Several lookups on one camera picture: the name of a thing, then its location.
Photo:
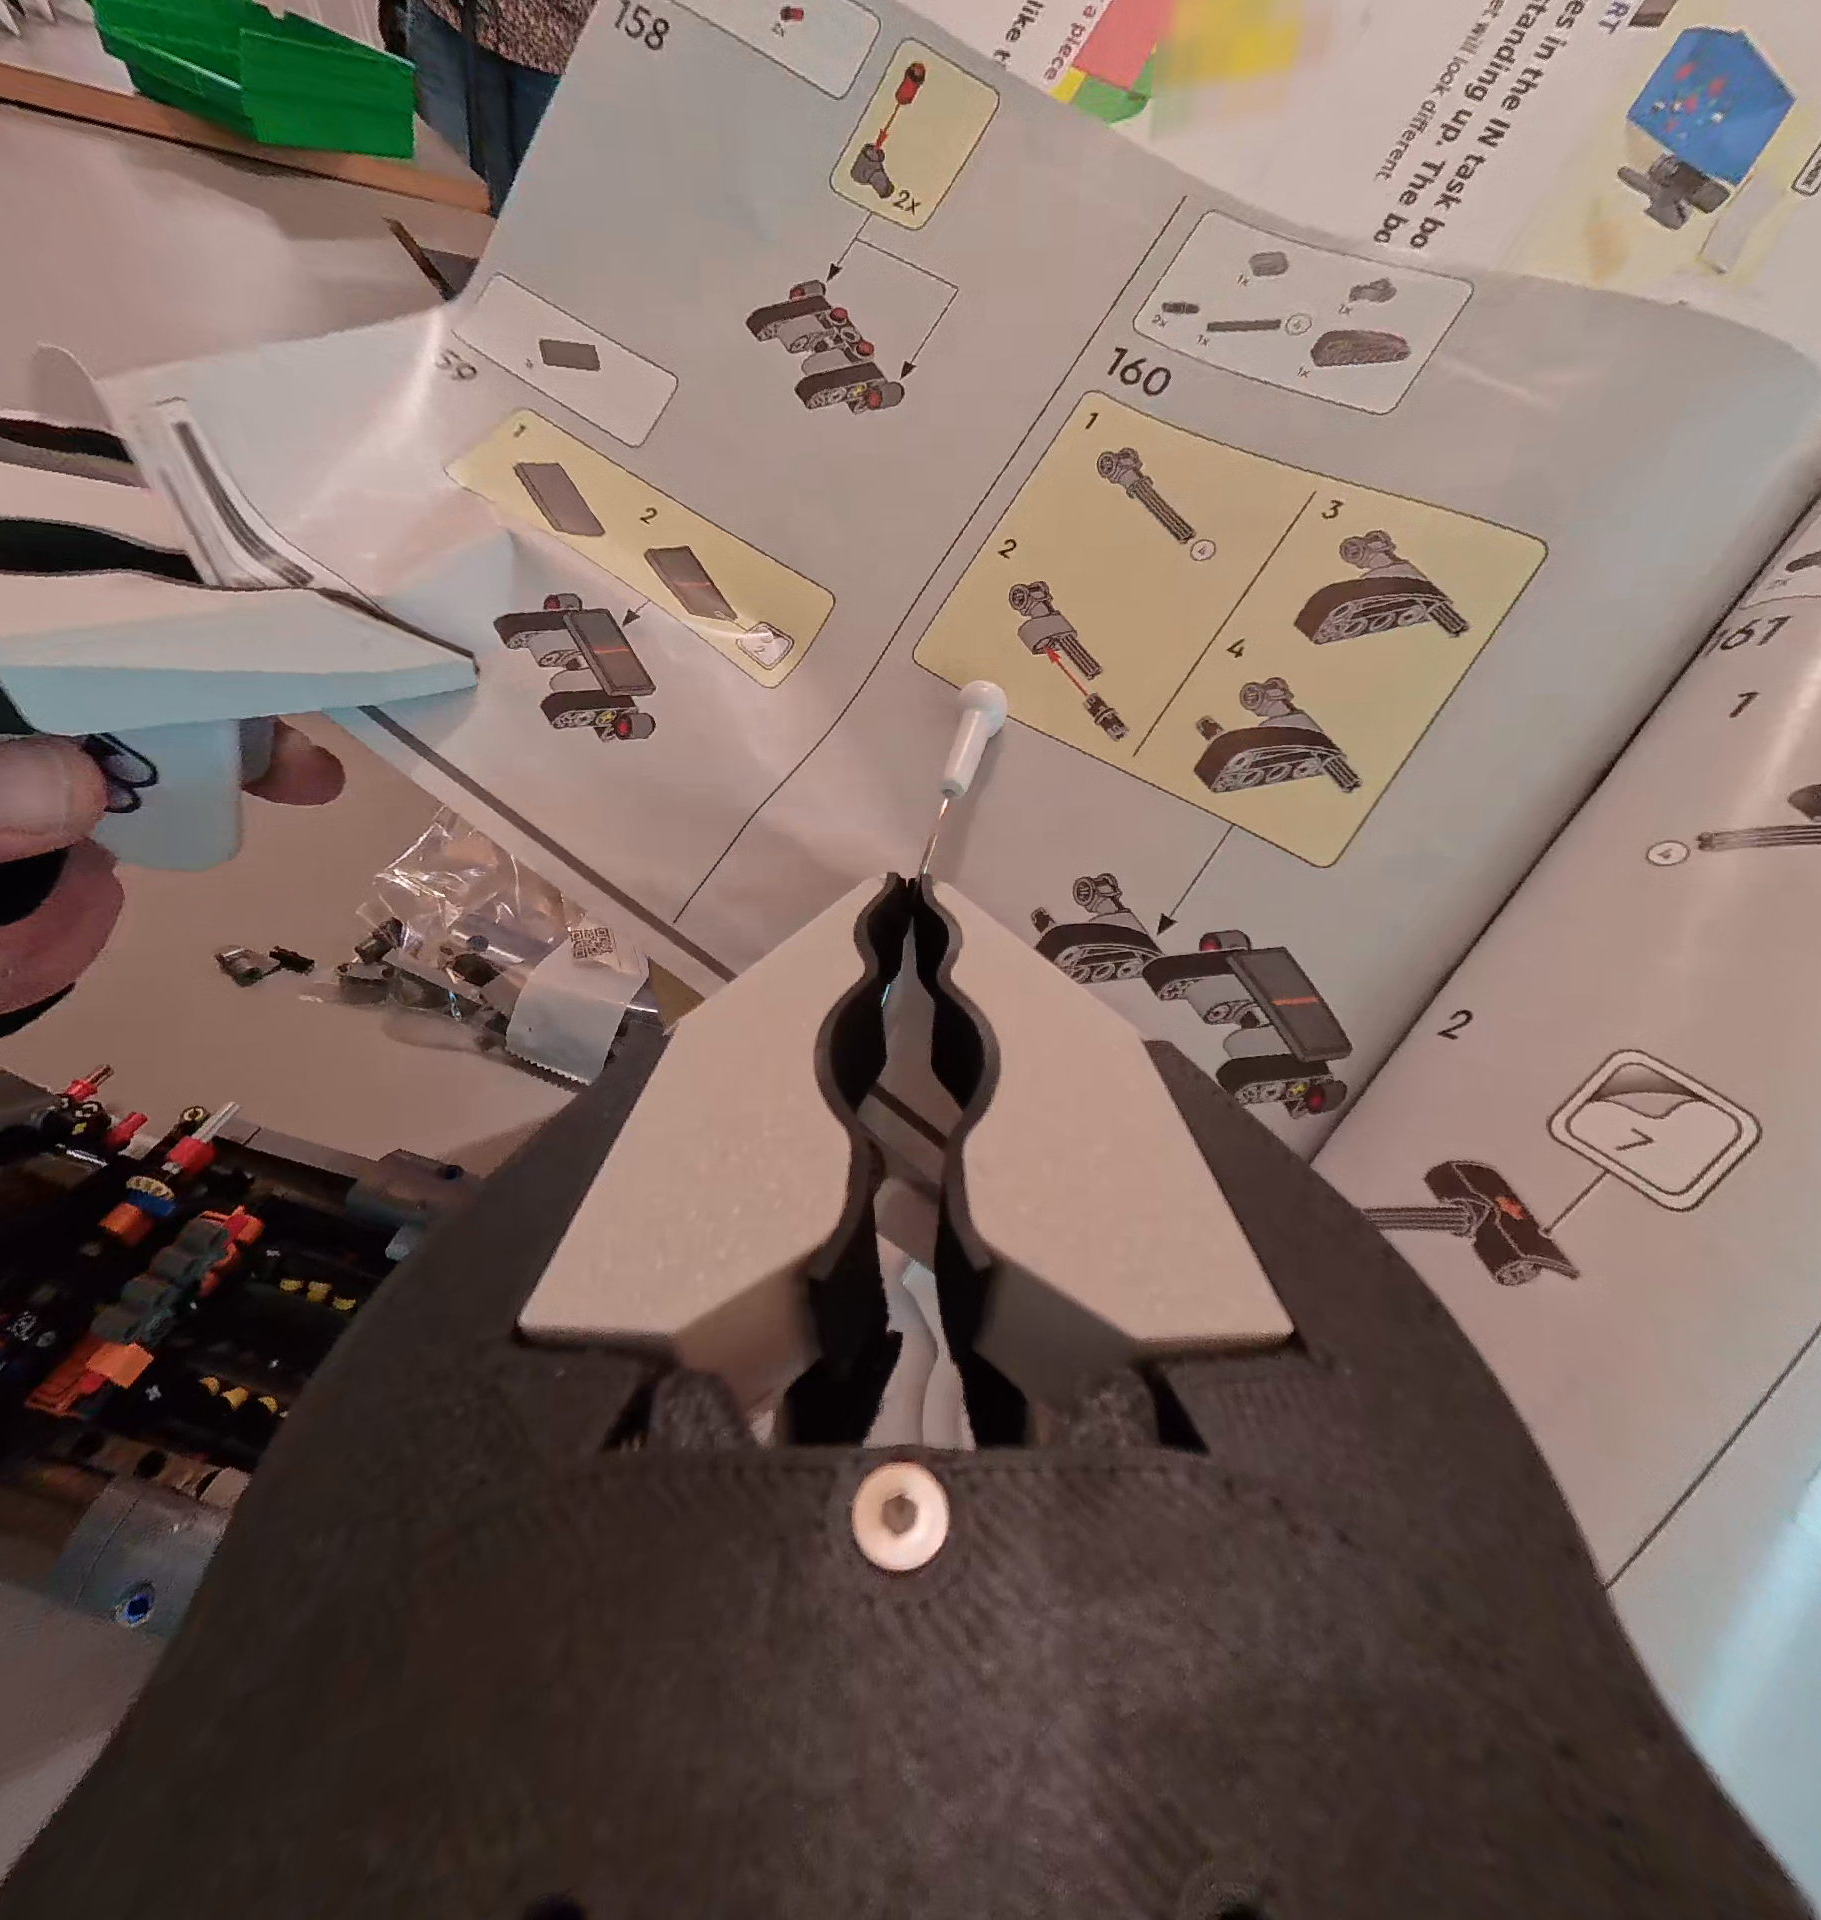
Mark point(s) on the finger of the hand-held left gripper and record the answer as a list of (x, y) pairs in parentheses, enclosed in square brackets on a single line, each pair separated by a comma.
[(251, 660), (79, 392)]

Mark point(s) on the clear bag of lego parts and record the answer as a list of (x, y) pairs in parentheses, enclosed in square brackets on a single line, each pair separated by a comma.
[(552, 990)]

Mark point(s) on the white book stand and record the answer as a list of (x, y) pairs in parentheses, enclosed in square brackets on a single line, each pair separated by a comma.
[(977, 716)]

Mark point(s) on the colourful printed task sheet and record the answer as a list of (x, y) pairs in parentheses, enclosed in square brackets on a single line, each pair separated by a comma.
[(1526, 150)]

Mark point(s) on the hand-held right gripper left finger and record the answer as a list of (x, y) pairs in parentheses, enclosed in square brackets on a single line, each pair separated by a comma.
[(701, 1185)]

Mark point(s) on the person's left hand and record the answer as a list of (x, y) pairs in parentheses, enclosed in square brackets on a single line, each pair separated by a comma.
[(18, 795)]

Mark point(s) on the small black lego piece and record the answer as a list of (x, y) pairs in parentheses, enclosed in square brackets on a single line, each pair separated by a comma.
[(266, 962)]

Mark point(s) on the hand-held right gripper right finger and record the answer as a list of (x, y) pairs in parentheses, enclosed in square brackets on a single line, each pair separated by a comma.
[(1106, 1201)]

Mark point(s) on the lego instruction booklet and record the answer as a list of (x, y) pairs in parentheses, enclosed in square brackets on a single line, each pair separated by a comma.
[(1002, 450)]

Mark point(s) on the partly built lego car model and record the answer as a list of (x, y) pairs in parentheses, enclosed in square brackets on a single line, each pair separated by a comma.
[(131, 1290)]

